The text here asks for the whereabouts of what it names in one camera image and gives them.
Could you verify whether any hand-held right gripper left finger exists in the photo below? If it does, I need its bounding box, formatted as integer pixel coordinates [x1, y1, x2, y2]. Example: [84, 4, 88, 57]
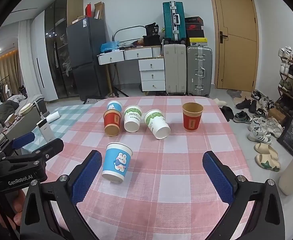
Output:
[19, 150, 103, 240]

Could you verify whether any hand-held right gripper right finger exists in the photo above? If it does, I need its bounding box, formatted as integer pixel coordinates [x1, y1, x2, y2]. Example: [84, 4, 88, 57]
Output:
[202, 151, 285, 240]

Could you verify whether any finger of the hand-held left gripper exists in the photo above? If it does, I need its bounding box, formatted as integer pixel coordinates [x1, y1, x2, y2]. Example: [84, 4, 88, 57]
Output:
[1, 138, 64, 167]
[0, 131, 36, 156]

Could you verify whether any large blue bunny paper cup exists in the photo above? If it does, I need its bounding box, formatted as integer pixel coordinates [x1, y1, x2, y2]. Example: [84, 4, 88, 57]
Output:
[102, 142, 133, 183]

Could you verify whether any red and brown paper cup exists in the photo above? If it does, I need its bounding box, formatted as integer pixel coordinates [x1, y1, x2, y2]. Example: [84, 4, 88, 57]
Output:
[103, 109, 122, 137]
[182, 102, 203, 132]

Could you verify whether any white and green paper cup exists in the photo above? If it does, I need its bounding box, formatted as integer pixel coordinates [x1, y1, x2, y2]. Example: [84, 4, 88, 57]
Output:
[143, 109, 171, 140]
[124, 105, 143, 133]

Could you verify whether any small blue bunny paper cup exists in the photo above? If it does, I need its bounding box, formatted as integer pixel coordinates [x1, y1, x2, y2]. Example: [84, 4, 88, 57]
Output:
[107, 100, 123, 113]

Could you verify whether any person's left hand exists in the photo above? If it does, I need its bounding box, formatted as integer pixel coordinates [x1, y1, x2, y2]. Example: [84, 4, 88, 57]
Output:
[10, 189, 27, 228]

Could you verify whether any white power bank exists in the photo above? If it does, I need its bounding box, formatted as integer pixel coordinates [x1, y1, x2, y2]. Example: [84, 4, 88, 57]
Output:
[36, 120, 54, 142]

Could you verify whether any white paper roll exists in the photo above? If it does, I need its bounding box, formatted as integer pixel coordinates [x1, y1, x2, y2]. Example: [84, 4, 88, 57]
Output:
[47, 112, 60, 123]

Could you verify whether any grey sofa with clothes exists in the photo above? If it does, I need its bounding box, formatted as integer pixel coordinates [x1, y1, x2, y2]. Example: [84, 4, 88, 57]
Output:
[0, 94, 48, 140]

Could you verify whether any green checkered cloth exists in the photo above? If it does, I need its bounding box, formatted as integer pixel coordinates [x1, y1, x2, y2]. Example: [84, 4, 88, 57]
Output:
[21, 104, 95, 155]

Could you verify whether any beige slipper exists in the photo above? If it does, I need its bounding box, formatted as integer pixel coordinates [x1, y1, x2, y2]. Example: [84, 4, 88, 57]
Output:
[254, 143, 279, 160]
[255, 154, 281, 172]

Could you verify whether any pink checkered tablecloth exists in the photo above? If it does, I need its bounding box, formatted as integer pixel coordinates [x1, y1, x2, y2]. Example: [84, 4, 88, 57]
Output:
[40, 96, 254, 240]

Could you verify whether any black and white striped mat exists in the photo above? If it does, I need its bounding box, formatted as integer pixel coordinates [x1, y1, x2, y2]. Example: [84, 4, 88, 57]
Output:
[83, 96, 107, 105]

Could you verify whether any black slippers pair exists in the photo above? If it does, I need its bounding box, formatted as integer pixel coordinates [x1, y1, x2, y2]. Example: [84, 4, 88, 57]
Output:
[221, 106, 235, 122]

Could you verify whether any group of shoes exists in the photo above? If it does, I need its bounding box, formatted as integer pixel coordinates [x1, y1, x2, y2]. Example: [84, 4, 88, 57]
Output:
[233, 90, 285, 145]

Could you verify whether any brown curtain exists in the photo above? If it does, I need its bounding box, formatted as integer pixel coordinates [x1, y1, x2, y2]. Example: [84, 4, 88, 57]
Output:
[0, 49, 20, 98]

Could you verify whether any white wardrobe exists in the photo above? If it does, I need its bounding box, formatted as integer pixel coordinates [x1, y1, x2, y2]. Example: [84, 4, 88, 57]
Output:
[33, 9, 59, 102]

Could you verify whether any grey doormat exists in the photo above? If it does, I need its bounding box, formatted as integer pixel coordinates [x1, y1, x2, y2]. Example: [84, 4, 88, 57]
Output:
[226, 89, 243, 99]

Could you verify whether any black tripod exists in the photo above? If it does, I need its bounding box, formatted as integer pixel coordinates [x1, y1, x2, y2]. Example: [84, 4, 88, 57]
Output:
[108, 64, 130, 98]

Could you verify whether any glass door cabinet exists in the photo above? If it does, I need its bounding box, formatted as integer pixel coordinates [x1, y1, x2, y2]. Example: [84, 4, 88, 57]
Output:
[44, 0, 84, 99]

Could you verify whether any dark grey refrigerator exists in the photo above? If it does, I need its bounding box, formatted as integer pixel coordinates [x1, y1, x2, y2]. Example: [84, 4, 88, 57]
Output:
[66, 17, 110, 101]

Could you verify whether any silver suitcase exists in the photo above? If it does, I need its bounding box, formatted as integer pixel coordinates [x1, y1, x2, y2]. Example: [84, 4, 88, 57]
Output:
[186, 46, 213, 98]

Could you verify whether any blue plastic bag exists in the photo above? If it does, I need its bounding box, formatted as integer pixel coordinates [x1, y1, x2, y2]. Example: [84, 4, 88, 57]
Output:
[101, 40, 120, 53]

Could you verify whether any beige suitcase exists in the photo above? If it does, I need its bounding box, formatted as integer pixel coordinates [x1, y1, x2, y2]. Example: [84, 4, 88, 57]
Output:
[163, 43, 187, 94]

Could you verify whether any shoe rack with shoes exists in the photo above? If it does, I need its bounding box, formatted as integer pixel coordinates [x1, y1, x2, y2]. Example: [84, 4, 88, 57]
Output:
[277, 46, 293, 112]

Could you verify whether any white desk with drawers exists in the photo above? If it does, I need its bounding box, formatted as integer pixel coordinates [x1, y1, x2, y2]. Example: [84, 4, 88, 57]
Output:
[97, 45, 167, 92]

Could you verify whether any wooden door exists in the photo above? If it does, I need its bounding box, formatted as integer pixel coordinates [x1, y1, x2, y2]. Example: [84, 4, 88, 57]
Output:
[207, 0, 259, 92]

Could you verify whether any yellow and black shoebox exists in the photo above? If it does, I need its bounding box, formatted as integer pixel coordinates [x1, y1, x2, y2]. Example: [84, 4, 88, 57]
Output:
[188, 37, 208, 46]

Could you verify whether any open cardboard box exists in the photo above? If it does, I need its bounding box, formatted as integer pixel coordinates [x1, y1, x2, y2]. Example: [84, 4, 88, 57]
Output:
[94, 2, 105, 20]

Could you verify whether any red and black shoebox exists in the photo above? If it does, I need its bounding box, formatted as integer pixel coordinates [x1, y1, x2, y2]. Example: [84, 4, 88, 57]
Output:
[185, 23, 205, 38]

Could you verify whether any black printed box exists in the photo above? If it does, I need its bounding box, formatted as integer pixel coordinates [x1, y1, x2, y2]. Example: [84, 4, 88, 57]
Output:
[145, 23, 160, 37]

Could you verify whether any teal suitcase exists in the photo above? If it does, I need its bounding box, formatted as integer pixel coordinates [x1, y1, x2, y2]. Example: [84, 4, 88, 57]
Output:
[162, 1, 186, 43]

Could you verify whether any curved metal frame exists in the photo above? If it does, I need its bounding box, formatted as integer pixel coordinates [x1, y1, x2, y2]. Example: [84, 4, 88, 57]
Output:
[113, 25, 149, 46]

